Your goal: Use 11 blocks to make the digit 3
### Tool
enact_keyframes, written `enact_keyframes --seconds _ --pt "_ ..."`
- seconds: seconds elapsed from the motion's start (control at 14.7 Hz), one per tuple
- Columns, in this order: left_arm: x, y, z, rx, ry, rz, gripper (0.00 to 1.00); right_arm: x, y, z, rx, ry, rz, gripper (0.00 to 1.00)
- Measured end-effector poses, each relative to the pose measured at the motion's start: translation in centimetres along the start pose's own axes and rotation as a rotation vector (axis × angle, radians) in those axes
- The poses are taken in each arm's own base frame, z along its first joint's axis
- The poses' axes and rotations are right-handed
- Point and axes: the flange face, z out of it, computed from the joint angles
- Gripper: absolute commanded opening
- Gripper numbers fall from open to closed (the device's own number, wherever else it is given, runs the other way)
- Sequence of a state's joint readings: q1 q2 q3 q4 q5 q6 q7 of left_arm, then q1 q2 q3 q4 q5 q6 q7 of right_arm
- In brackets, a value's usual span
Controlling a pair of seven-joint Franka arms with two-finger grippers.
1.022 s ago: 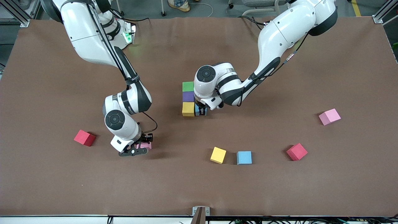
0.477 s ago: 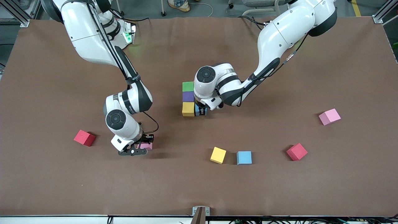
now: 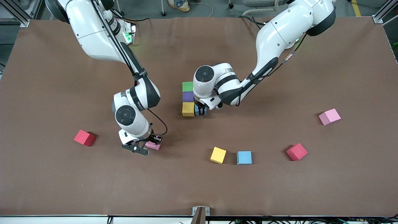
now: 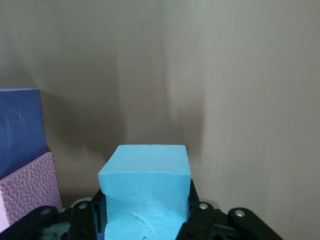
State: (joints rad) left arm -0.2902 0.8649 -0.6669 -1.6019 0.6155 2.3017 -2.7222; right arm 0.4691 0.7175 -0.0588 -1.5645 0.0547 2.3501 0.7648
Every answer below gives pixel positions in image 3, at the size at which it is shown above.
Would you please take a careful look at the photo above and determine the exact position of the yellow foam cube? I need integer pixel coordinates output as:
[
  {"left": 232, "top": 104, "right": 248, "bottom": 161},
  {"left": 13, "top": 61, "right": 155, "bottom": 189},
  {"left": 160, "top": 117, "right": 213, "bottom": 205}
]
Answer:
[
  {"left": 210, "top": 147, "right": 227, "bottom": 164},
  {"left": 182, "top": 102, "right": 196, "bottom": 117}
]

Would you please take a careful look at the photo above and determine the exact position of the red foam cube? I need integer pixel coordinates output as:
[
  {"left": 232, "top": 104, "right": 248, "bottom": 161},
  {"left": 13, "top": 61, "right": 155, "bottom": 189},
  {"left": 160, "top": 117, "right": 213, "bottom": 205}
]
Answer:
[
  {"left": 286, "top": 143, "right": 308, "bottom": 161},
  {"left": 73, "top": 129, "right": 96, "bottom": 147}
]

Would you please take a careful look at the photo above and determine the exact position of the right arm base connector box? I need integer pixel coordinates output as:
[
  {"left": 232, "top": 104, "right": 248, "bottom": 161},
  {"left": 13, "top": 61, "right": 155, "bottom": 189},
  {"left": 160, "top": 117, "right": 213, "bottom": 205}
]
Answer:
[{"left": 122, "top": 22, "right": 137, "bottom": 44}]

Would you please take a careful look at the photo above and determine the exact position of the beige shoe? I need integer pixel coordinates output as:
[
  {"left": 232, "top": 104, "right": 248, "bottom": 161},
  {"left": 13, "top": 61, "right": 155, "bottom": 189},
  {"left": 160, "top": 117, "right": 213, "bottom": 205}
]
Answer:
[{"left": 167, "top": 0, "right": 191, "bottom": 13}]

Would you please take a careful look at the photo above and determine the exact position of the grey chair base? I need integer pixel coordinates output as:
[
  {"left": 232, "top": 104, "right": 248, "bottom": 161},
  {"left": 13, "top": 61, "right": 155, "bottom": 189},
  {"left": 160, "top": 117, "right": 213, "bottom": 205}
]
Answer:
[{"left": 226, "top": 0, "right": 282, "bottom": 16}]

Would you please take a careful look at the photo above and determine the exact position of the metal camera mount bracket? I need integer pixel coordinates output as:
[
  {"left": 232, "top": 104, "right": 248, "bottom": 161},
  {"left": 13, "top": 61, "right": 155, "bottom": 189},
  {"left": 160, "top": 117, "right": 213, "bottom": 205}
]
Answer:
[{"left": 190, "top": 206, "right": 211, "bottom": 224}]

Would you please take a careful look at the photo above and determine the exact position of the white floor cable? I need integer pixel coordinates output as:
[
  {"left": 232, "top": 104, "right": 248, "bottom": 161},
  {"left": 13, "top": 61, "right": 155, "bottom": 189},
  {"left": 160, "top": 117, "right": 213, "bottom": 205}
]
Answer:
[{"left": 187, "top": 2, "right": 214, "bottom": 17}]

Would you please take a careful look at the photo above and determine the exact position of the black left arm base cable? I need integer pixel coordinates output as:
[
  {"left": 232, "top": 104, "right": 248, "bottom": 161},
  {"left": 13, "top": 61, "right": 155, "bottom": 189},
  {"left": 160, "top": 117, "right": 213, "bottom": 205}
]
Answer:
[{"left": 239, "top": 15, "right": 268, "bottom": 30}]

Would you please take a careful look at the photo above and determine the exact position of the black arm base cable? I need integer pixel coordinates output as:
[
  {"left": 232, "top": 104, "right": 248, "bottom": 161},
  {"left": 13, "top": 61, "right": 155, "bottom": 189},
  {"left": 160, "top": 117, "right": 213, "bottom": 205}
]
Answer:
[
  {"left": 110, "top": 9, "right": 151, "bottom": 25},
  {"left": 239, "top": 15, "right": 268, "bottom": 30}
]

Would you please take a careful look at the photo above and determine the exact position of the white table edge rail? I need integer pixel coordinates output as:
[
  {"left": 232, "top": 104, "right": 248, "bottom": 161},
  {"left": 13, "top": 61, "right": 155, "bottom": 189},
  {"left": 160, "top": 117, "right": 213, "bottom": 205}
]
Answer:
[{"left": 0, "top": 215, "right": 398, "bottom": 224}]

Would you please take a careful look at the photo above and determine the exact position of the black right arm base cable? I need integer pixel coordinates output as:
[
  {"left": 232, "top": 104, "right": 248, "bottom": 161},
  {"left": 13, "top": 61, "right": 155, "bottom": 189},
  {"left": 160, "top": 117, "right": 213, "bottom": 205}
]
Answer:
[{"left": 110, "top": 9, "right": 151, "bottom": 25}]

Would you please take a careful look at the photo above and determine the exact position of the aluminium frame post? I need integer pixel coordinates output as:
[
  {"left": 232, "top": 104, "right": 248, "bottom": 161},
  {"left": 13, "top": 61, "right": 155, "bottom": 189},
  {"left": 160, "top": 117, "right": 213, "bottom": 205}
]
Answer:
[
  {"left": 0, "top": 0, "right": 42, "bottom": 28},
  {"left": 373, "top": 0, "right": 398, "bottom": 25}
]

